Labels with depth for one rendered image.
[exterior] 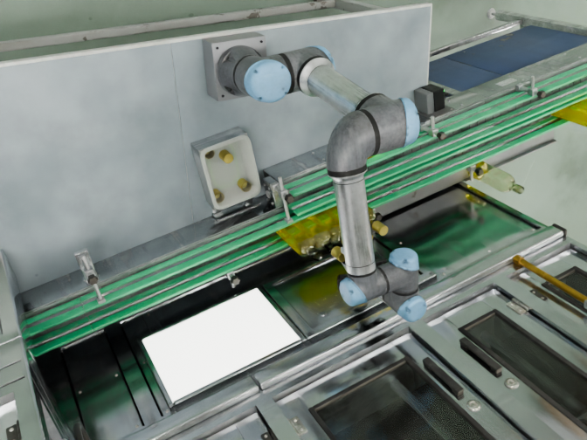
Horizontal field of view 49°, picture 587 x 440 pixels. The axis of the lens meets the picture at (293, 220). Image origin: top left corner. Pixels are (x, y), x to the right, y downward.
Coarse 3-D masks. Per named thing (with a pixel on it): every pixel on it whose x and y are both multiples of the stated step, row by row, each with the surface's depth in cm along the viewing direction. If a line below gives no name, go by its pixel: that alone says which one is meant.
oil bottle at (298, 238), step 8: (296, 224) 213; (280, 232) 215; (288, 232) 210; (296, 232) 209; (304, 232) 208; (288, 240) 211; (296, 240) 205; (304, 240) 204; (312, 240) 204; (296, 248) 207; (304, 248) 203; (304, 256) 204
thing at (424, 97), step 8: (424, 88) 239; (432, 88) 237; (440, 88) 236; (416, 96) 239; (424, 96) 235; (432, 96) 235; (440, 96) 236; (416, 104) 241; (424, 104) 237; (432, 104) 236; (440, 104) 238; (424, 112) 239; (432, 112) 238
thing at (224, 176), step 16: (224, 144) 203; (240, 144) 212; (208, 160) 211; (240, 160) 216; (208, 176) 205; (224, 176) 216; (240, 176) 219; (256, 176) 213; (224, 192) 218; (240, 192) 217; (256, 192) 216; (224, 208) 212
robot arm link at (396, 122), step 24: (312, 48) 185; (312, 72) 177; (336, 72) 174; (312, 96) 184; (336, 96) 167; (360, 96) 162; (384, 96) 158; (384, 120) 150; (408, 120) 152; (384, 144) 151; (408, 144) 157
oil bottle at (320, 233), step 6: (300, 222) 213; (306, 222) 213; (312, 222) 212; (318, 222) 212; (306, 228) 210; (312, 228) 209; (318, 228) 208; (324, 228) 208; (312, 234) 206; (318, 234) 205; (324, 234) 205; (318, 240) 204; (330, 240) 206; (318, 246) 206
